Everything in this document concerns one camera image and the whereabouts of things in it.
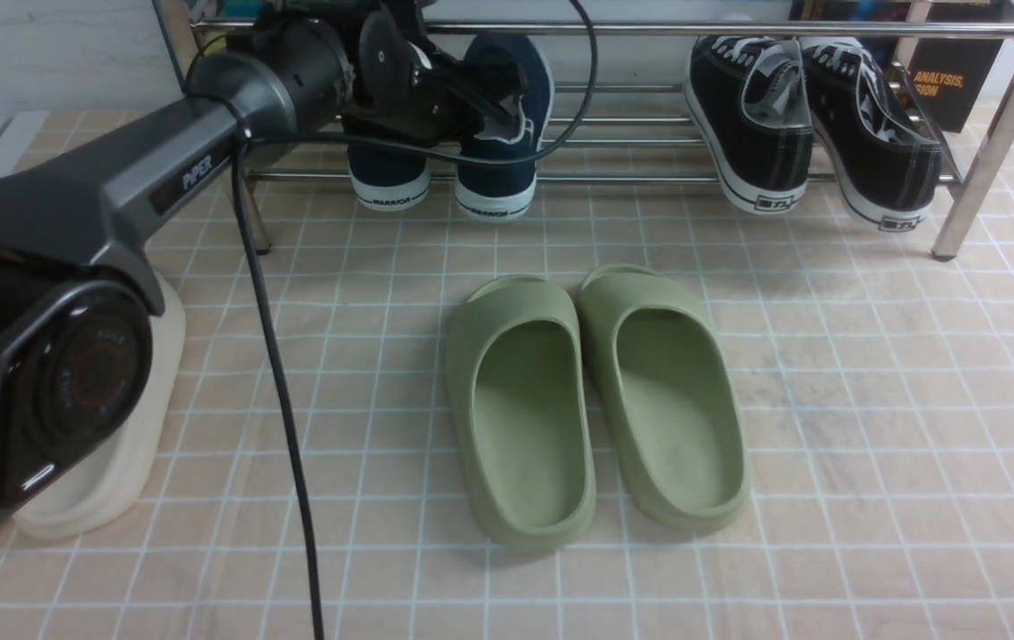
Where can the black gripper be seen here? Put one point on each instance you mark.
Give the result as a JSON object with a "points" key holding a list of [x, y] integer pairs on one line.
{"points": [[408, 90]]}

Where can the right green foam slide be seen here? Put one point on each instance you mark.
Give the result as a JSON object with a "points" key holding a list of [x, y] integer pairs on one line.
{"points": [[667, 397]]}

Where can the right cream foam slide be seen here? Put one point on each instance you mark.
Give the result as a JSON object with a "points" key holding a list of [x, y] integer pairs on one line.
{"points": [[104, 485]]}

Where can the silver metal shoe rack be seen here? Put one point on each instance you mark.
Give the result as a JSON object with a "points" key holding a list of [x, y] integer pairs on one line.
{"points": [[185, 25]]}

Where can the left green foam slide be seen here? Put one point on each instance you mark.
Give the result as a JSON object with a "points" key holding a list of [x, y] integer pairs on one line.
{"points": [[515, 384]]}

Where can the navy slip-on shoe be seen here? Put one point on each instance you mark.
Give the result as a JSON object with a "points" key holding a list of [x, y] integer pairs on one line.
{"points": [[504, 193], [385, 181]]}

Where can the green foam slide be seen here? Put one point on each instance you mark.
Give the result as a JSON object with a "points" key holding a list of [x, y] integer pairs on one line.
{"points": [[667, 397], [515, 384]]}

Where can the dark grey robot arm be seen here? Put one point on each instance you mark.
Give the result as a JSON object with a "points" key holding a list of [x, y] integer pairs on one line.
{"points": [[80, 304]]}

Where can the black book orange text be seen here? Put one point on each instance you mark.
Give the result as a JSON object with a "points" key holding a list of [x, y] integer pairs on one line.
{"points": [[949, 74]]}

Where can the left black canvas sneaker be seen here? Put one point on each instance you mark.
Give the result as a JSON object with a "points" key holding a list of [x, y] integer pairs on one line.
{"points": [[747, 96]]}

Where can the right black canvas sneaker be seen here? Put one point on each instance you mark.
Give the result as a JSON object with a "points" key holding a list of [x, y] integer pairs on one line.
{"points": [[886, 169]]}

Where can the black canvas sneaker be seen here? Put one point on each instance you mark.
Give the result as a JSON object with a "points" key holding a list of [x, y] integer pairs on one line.
{"points": [[747, 96], [886, 169]]}

